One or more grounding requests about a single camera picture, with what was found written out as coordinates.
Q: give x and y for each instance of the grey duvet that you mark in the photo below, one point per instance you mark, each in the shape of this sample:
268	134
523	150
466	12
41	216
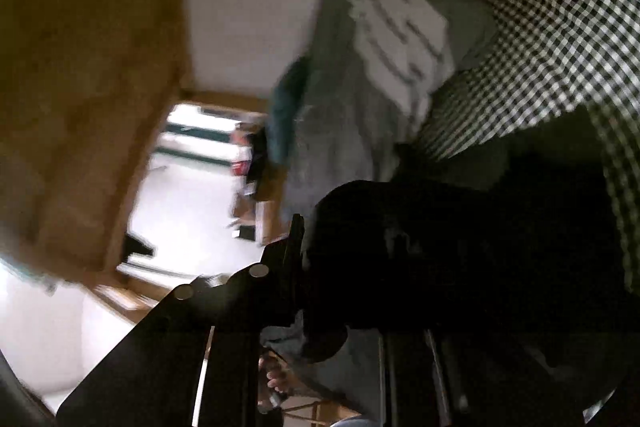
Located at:
350	132

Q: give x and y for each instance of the black white checkered bed sheet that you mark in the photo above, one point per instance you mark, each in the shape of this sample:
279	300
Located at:
540	32

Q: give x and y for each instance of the teal pillow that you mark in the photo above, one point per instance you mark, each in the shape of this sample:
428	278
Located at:
287	117

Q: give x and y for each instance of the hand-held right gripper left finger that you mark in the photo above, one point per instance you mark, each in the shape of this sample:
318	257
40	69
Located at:
240	307

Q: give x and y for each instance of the grey striped white pillow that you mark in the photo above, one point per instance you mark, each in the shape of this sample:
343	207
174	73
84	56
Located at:
395	22

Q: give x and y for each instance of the black jacket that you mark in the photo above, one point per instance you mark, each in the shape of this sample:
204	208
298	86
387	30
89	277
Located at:
450	257

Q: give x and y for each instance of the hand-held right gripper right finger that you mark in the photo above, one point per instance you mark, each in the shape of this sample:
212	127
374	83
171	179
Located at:
415	382

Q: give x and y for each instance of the wooden bunk bed frame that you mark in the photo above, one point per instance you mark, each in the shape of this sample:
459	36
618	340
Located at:
100	107

